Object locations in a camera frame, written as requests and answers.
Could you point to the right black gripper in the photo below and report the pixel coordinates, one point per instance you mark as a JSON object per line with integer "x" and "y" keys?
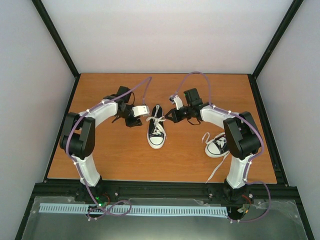
{"x": 176, "y": 117}

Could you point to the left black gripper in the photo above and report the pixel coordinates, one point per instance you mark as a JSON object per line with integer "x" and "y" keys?
{"x": 134, "y": 122}

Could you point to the black sneaker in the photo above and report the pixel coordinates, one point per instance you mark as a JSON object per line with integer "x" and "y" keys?
{"x": 217, "y": 146}
{"x": 155, "y": 142}

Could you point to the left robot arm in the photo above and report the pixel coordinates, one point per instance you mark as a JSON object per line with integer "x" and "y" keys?
{"x": 78, "y": 136}

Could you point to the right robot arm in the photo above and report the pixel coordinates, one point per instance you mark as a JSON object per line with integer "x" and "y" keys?
{"x": 243, "y": 139}

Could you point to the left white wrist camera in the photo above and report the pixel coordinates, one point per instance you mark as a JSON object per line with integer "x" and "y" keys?
{"x": 140, "y": 110}

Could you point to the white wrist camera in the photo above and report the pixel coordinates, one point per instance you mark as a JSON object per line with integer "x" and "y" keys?
{"x": 140, "y": 110}
{"x": 177, "y": 101}

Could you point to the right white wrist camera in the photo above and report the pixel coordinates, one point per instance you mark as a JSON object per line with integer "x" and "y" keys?
{"x": 177, "y": 101}

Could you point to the right black frame post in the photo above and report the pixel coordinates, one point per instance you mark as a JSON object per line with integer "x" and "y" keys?
{"x": 284, "y": 24}

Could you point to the black frame post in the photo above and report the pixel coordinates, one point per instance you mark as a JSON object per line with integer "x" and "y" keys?
{"x": 46, "y": 19}
{"x": 284, "y": 24}

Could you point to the white slotted cable duct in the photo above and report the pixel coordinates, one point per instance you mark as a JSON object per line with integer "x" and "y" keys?
{"x": 136, "y": 210}

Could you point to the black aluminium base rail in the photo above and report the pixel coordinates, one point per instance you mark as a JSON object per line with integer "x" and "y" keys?
{"x": 210, "y": 193}

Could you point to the left black frame post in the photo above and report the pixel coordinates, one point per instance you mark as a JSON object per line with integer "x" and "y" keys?
{"x": 46, "y": 19}

